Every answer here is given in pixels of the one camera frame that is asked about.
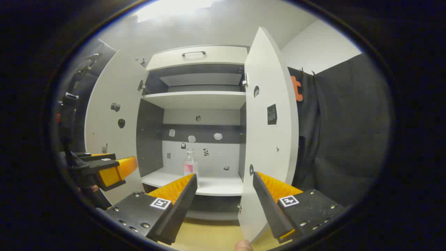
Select clear bottle with pink label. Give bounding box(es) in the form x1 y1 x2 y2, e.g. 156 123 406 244
184 149 199 177

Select white door with cat sticker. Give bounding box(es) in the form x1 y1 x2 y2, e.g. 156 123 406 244
238 27 299 243

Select white cabinet drawer front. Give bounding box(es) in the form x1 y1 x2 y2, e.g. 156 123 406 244
146 45 248 71

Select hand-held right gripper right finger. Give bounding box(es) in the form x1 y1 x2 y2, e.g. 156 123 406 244
253 171 347 244

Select black backdrop cloth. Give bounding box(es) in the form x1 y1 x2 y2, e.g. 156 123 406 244
56 38 117 154
287 52 391 206

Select white and grey cabinet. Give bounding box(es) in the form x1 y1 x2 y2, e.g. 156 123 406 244
136 45 250 221

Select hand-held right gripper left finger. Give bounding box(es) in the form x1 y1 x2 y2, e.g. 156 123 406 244
105 173 198 245

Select white door with phone sticker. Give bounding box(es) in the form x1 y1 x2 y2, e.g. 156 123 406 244
85 49 149 206

